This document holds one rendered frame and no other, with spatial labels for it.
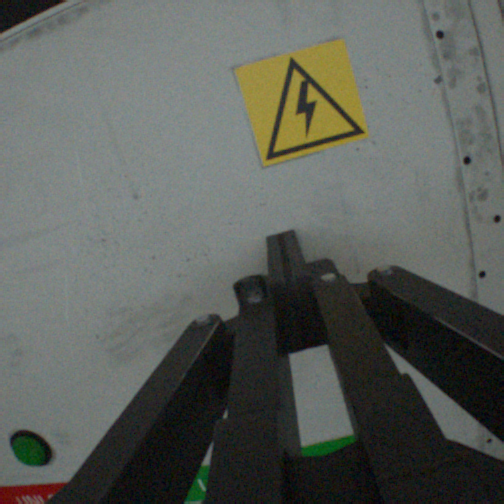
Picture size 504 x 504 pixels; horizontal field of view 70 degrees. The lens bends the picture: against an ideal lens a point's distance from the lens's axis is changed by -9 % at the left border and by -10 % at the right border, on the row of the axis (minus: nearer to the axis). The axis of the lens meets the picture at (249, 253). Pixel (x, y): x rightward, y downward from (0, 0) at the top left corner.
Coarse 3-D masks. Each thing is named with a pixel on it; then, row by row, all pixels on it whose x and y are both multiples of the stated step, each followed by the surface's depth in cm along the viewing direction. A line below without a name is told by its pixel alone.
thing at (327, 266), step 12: (312, 264) 17; (324, 264) 16; (312, 276) 16; (360, 288) 13; (360, 300) 13; (372, 300) 12; (384, 300) 12; (372, 312) 13; (384, 312) 12; (396, 312) 12; (384, 324) 13; (396, 324) 12
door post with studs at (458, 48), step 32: (448, 0) 28; (448, 32) 29; (448, 64) 30; (480, 64) 30; (480, 96) 30; (480, 128) 31; (480, 160) 32; (480, 192) 33; (480, 224) 33; (480, 256) 34; (480, 288) 35
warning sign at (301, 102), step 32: (256, 64) 18; (288, 64) 18; (320, 64) 18; (256, 96) 19; (288, 96) 19; (320, 96) 19; (352, 96) 18; (256, 128) 19; (288, 128) 19; (320, 128) 19; (352, 128) 19
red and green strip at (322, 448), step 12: (312, 444) 24; (324, 444) 24; (336, 444) 24; (204, 468) 25; (204, 480) 26; (0, 492) 28; (12, 492) 27; (24, 492) 27; (36, 492) 27; (48, 492) 27; (192, 492) 26; (204, 492) 26
